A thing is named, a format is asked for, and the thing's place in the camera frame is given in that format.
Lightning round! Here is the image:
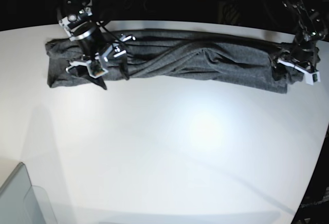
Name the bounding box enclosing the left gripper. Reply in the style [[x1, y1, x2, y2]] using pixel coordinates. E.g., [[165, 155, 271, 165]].
[[271, 42, 320, 80]]

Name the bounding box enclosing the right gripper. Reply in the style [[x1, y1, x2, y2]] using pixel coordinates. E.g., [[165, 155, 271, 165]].
[[66, 32, 136, 90]]

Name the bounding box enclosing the grey t-shirt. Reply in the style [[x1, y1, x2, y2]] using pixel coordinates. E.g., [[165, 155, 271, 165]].
[[45, 30, 304, 94]]

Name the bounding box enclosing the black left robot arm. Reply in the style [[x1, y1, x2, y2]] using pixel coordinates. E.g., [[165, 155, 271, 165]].
[[269, 0, 328, 85]]

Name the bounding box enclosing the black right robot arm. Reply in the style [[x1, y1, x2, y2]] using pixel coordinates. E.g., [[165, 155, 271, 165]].
[[57, 0, 136, 89]]

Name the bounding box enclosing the grey tray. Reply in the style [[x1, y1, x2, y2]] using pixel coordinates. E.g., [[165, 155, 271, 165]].
[[1, 162, 58, 224]]

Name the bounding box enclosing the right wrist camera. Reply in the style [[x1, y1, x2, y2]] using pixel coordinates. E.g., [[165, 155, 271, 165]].
[[86, 60, 108, 79]]

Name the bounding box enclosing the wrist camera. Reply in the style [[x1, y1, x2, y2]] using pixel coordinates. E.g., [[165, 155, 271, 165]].
[[304, 71, 321, 85], [86, 60, 108, 79]]

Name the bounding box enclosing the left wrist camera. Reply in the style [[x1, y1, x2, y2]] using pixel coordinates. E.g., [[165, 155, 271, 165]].
[[304, 71, 321, 85]]

